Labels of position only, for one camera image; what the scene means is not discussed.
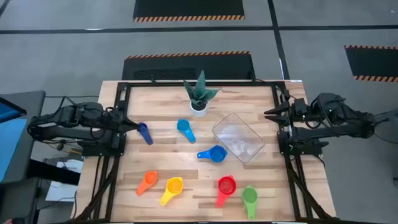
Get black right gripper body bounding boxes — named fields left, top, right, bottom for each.
left=289, top=98, right=309, bottom=125

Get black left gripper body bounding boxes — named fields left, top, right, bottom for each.
left=103, top=108, right=126, bottom=131

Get purple measuring cup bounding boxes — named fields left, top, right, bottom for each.
left=137, top=122, right=154, bottom=146

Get clear plastic basket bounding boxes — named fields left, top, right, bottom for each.
left=211, top=112, right=266, bottom=164

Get orange measuring cup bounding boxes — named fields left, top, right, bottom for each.
left=135, top=170, right=159, bottom=197

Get teal measuring cup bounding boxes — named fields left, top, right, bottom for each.
left=176, top=119, right=197, bottom=144

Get blue measuring cup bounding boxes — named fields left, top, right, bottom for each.
left=197, top=144, right=228, bottom=164

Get yellow measuring cup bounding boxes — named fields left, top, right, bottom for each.
left=159, top=177, right=185, bottom=207

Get green measuring cup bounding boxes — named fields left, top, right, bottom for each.
left=241, top=185, right=259, bottom=220

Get red measuring cup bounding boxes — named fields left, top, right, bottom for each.
left=215, top=175, right=238, bottom=208

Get black striped-edge floor mat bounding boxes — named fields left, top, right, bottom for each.
left=344, top=45, right=398, bottom=83
left=121, top=50, right=256, bottom=81
left=132, top=0, right=246, bottom=23

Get white plant pot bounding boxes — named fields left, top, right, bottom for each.
left=189, top=101, right=208, bottom=118

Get green snake plant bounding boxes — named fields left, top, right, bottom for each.
left=183, top=70, right=221, bottom=106

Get black desk leg bar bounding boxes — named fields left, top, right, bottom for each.
left=26, top=158, right=81, bottom=186

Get white paper sheet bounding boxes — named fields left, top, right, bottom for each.
left=45, top=159, right=85, bottom=203

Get grey monitor with blue screen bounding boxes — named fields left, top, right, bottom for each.
left=0, top=90, right=47, bottom=185

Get grey cart base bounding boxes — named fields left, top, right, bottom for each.
left=0, top=177, right=41, bottom=224

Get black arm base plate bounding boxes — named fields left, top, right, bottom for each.
left=277, top=130, right=324, bottom=156
left=79, top=132, right=127, bottom=157

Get yellow and black cable bundle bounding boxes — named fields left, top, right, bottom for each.
left=35, top=134, right=83, bottom=156

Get black aluminium table frame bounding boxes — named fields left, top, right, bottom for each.
left=71, top=80, right=338, bottom=224

